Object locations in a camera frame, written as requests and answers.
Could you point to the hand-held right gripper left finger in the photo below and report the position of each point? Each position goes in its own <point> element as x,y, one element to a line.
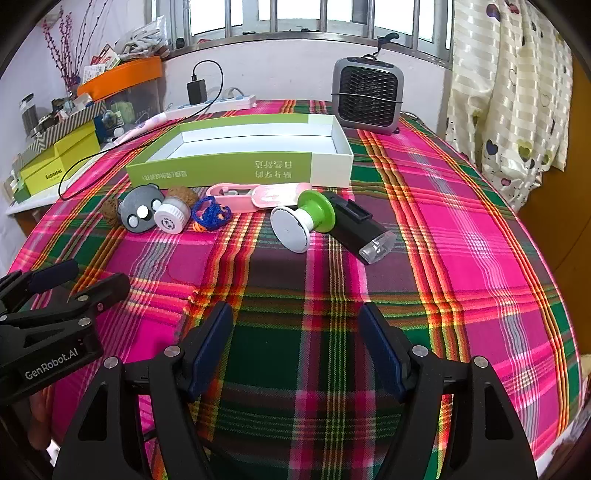
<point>212,350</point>

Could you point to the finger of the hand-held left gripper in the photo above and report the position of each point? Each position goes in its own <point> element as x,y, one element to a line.
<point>104,288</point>
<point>53,272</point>

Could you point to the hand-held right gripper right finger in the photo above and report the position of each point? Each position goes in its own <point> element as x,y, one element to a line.
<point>381,350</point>

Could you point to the brown walnut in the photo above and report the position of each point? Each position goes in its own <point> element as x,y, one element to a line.
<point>180,191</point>
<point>111,211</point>

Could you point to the grey bear-shaped gadget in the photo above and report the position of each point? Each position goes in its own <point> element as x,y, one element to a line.
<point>138,207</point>

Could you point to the white round jar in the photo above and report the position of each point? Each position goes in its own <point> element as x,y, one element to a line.
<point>170,217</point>

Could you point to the black flashlight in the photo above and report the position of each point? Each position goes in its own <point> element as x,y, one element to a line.
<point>355,226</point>

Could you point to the blue orange knitted charm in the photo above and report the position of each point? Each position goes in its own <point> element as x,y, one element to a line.
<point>210,214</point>

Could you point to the green white spool-shaped gadget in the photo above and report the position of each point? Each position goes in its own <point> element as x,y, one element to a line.
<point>295,226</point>

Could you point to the pink oval case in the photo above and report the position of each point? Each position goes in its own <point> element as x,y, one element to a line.
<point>226,198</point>

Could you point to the pink grey clip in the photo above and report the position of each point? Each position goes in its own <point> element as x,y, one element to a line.
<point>281,194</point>

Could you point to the green white cardboard box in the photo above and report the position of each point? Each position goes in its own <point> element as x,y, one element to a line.
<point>231,164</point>

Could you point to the person's left hand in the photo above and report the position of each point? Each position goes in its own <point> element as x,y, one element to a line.
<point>40,410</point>

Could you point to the white side shelf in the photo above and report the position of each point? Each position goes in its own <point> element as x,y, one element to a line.
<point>27,205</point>

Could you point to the yellow green box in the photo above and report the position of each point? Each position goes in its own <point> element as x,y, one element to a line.
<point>60,161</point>

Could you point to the pink green plaid tablecloth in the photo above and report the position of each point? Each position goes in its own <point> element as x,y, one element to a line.
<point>461,254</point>

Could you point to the grey striped box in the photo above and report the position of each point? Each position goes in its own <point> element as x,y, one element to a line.
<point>60,127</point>

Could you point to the blue toy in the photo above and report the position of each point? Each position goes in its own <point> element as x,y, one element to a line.
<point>108,122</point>

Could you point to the glass jar with dark lid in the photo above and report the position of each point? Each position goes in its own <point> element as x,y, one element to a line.
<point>27,113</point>

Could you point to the pink white tube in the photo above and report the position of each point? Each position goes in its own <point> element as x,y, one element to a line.
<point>147,125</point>

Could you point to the orange lid storage bin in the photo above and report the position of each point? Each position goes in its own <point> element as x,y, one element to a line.
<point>120,76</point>

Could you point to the purple dried flower branches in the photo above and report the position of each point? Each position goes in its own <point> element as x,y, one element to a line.
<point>64,60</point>

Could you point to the black charger adapter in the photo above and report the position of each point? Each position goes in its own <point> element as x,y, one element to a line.
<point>197,92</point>

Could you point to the colourful paper packets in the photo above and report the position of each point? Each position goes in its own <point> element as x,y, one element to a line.
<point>101,60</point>

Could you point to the white power strip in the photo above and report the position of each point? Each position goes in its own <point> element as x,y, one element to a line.
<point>231,101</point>

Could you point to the clear plastic bag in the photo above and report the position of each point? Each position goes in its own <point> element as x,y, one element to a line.
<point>143,41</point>

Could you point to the grey space heater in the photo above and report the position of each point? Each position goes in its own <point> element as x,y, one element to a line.
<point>367,94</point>

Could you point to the wooden cabinet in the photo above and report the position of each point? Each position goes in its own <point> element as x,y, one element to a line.
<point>577,184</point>

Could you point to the cream heart print curtain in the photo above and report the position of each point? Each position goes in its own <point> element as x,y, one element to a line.
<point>503,92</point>

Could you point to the black hook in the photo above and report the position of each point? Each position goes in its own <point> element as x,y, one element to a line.
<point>387,40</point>

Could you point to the metal window grille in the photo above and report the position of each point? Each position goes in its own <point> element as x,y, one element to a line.
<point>300,18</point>

